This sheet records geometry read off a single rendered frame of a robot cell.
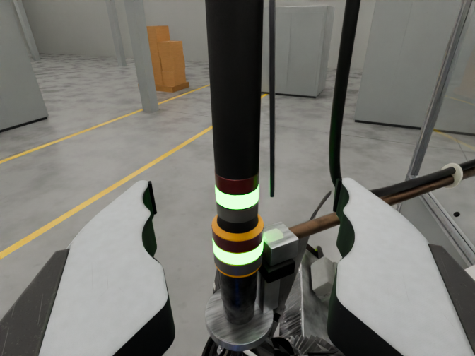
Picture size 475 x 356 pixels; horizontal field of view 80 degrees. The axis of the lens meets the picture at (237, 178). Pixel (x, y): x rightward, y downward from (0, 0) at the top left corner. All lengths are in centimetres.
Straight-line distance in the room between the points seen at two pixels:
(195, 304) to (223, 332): 187
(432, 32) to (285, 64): 320
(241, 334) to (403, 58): 548
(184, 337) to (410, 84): 501
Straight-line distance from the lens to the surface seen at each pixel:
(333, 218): 31
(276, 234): 27
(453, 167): 45
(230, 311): 30
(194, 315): 213
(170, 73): 834
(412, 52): 565
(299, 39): 741
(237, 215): 22
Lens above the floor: 172
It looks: 29 degrees down
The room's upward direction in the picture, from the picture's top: 1 degrees counter-clockwise
